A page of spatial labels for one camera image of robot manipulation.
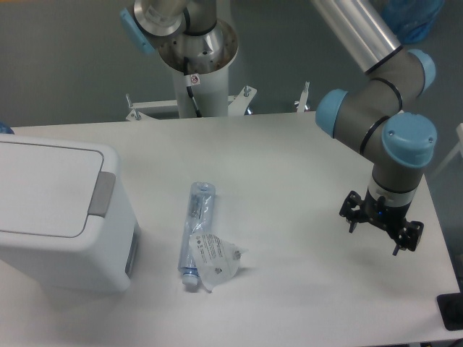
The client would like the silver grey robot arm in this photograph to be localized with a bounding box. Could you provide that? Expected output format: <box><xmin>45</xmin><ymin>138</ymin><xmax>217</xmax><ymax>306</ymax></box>
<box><xmin>314</xmin><ymin>1</ymin><xmax>437</xmax><ymax>252</ymax></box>

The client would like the black device at edge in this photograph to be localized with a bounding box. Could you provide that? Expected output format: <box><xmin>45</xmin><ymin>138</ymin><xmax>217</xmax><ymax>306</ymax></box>
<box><xmin>436</xmin><ymin>293</ymin><xmax>462</xmax><ymax>331</ymax></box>

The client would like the white trash can lid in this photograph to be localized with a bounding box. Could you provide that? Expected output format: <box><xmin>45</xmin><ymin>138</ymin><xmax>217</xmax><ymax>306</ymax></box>
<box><xmin>1</xmin><ymin>135</ymin><xmax>119</xmax><ymax>238</ymax></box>

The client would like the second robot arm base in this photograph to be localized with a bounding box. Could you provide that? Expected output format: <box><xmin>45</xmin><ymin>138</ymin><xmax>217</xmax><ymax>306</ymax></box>
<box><xmin>119</xmin><ymin>1</ymin><xmax>238</xmax><ymax>74</ymax></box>

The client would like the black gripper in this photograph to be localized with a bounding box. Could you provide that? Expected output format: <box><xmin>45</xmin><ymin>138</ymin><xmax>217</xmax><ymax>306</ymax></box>
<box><xmin>339</xmin><ymin>191</ymin><xmax>424</xmax><ymax>256</ymax></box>

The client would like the clear plastic bag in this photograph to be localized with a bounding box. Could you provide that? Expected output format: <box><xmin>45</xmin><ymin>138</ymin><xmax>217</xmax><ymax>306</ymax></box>
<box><xmin>189</xmin><ymin>233</ymin><xmax>248</xmax><ymax>292</ymax></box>

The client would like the white trash can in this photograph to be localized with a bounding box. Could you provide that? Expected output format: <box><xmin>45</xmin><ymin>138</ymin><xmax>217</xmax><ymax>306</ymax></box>
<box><xmin>0</xmin><ymin>134</ymin><xmax>142</xmax><ymax>294</ymax></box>

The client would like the white frame at right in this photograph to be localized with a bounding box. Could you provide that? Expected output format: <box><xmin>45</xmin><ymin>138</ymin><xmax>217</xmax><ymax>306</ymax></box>
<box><xmin>432</xmin><ymin>122</ymin><xmax>463</xmax><ymax>178</ymax></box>

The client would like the clear plastic water bottle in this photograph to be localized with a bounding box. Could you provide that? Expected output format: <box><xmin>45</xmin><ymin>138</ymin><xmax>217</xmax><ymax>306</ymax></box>
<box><xmin>177</xmin><ymin>181</ymin><xmax>216</xmax><ymax>291</ymax></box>

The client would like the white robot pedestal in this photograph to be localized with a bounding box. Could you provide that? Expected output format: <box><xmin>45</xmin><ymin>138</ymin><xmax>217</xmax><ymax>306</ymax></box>
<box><xmin>126</xmin><ymin>67</ymin><xmax>257</xmax><ymax>121</ymax></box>

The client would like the black cable on pedestal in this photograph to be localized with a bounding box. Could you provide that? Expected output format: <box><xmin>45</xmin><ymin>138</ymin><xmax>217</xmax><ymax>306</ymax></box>
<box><xmin>183</xmin><ymin>57</ymin><xmax>203</xmax><ymax>118</ymax></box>

